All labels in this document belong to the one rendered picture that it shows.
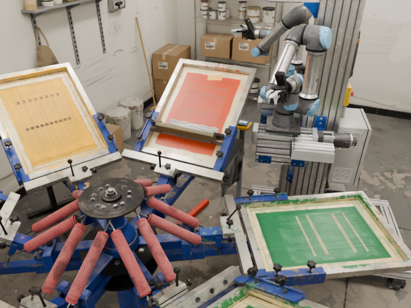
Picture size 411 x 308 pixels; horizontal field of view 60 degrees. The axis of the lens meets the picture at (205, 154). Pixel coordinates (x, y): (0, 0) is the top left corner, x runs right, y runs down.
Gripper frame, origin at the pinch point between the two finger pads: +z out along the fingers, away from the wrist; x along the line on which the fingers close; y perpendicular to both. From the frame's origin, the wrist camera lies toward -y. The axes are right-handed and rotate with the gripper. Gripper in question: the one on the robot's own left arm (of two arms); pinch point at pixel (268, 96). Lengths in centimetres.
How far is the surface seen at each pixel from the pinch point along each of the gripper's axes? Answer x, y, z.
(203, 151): 51, 44, -8
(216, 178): 31, 50, 9
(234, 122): 39, 31, -28
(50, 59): 270, 6, -54
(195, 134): 55, 33, -7
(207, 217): 104, 155, -67
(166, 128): 74, 30, -3
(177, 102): 84, 22, -28
